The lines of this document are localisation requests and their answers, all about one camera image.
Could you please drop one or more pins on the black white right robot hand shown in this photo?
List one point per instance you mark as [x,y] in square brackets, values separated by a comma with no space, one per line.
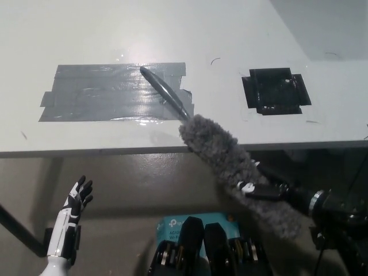
[273,191]

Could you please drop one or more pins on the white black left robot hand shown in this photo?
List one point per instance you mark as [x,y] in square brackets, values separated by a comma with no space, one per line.
[64,227]

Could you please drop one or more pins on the grey fluffy duster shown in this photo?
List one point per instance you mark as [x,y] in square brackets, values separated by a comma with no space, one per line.
[212,141]

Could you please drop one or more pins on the black robot torso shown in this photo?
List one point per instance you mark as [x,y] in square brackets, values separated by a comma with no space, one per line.
[212,253]

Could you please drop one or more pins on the black tape patch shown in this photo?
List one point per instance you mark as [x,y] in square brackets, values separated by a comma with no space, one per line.
[276,92]

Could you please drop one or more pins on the teal router box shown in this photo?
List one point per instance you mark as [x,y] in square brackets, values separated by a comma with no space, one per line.
[172,230]

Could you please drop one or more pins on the grey duct tape patch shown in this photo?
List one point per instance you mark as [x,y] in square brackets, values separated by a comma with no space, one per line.
[100,95]

